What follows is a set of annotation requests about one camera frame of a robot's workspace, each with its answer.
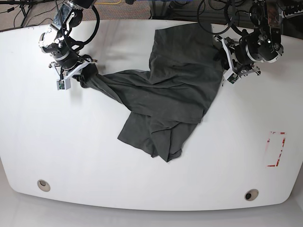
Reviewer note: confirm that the gripper body image-right arm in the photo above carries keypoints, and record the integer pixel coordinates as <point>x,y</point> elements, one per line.
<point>240,55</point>

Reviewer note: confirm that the gripper body image-left arm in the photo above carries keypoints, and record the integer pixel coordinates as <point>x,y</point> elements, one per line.
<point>70,63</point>

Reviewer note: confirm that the dark grey T-shirt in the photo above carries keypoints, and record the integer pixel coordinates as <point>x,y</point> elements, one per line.
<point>169,100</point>

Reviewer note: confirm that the black tripod stand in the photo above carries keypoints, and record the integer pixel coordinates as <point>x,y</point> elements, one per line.
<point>15,13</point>

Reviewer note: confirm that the white power strip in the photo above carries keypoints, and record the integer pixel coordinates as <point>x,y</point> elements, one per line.
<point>292,11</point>

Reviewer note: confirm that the red tape rectangle marking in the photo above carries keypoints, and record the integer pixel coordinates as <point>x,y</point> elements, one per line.
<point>274,148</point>

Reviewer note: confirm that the wrist camera on image-left arm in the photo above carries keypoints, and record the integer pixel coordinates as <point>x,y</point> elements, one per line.
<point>63,84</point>

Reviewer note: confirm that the wrist camera on image-right arm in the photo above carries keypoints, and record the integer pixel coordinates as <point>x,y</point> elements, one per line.
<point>230,76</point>

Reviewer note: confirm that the grey metal frame background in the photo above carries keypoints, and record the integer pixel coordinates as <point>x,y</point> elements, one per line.
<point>159,8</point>

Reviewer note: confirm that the left table cable grommet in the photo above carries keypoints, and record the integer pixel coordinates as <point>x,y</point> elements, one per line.
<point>43,185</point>

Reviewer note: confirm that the table cable grommet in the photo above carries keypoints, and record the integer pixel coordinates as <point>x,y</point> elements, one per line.
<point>251,195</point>
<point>43,185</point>

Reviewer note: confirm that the right table cable grommet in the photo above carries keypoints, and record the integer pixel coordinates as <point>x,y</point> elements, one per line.
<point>251,195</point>

